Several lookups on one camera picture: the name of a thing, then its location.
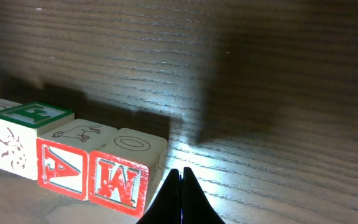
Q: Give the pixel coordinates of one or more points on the red A block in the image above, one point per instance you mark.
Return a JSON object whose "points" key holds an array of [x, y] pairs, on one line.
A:
{"points": [[64, 154]]}

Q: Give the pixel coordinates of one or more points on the white block yellow side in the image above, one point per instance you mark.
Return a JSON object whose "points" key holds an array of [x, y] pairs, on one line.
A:
{"points": [[20, 126]]}

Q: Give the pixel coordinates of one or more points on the red M block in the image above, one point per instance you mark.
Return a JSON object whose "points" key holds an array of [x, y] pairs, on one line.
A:
{"points": [[125, 171]]}

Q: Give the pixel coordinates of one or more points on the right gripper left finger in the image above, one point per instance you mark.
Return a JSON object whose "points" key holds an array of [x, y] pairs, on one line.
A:
{"points": [[165, 208]]}

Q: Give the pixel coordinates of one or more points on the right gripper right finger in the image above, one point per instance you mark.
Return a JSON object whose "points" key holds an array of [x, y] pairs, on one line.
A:
{"points": [[195, 207]]}

